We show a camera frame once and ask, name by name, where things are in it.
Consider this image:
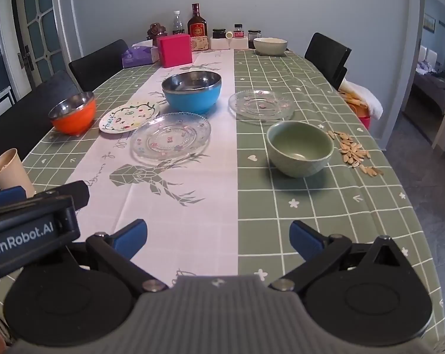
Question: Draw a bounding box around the white cloth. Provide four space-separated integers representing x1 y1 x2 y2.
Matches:
342 80 384 117

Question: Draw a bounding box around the beige cup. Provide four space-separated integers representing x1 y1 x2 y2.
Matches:
0 148 36 198

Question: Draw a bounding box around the clear water bottle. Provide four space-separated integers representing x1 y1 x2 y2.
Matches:
172 11 185 36

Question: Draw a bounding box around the clear floral glass plate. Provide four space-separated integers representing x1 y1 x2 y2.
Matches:
130 112 212 164
228 89 295 121

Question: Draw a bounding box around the white painted plate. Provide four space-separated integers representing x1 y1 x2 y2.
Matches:
99 100 160 134

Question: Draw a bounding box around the brown figurine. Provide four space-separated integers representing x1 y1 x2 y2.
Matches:
146 23 167 40

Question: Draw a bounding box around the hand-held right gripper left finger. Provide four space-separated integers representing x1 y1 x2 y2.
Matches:
70 219 169 293

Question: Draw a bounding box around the pile of pale seeds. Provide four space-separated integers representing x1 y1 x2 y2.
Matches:
326 130 384 178

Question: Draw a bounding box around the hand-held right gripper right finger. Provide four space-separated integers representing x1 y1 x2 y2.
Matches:
268 220 411 292

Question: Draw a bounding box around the orange steel-lined bowl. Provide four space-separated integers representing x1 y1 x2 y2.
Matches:
48 92 97 136

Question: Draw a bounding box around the black chair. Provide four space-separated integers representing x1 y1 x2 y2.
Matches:
304 32 352 90
68 39 129 92
0 70 84 163

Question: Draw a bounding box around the glass-paned door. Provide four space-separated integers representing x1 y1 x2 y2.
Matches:
11 0 83 89

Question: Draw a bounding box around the purple tissue pack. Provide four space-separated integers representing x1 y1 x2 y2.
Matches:
121 46 160 69

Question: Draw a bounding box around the pink box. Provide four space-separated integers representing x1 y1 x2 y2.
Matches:
156 33 193 68

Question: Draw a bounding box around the cream ceramic bowl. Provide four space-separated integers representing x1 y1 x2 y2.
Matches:
253 37 289 57

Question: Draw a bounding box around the brown liquor bottle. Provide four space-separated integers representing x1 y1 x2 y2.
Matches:
187 3 207 38

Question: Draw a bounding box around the bed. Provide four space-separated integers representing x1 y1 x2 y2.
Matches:
413 68 445 114

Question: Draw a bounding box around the green checked tablecloth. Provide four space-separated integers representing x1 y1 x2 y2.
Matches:
0 48 445 354

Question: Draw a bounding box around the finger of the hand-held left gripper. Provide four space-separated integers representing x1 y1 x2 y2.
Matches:
0 187 27 209
65 181 91 211

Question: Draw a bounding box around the blue steel-lined bowl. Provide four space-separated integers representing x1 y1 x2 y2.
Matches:
161 71 223 115

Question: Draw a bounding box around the green ceramic bowl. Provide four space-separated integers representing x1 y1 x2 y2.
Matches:
266 120 334 178

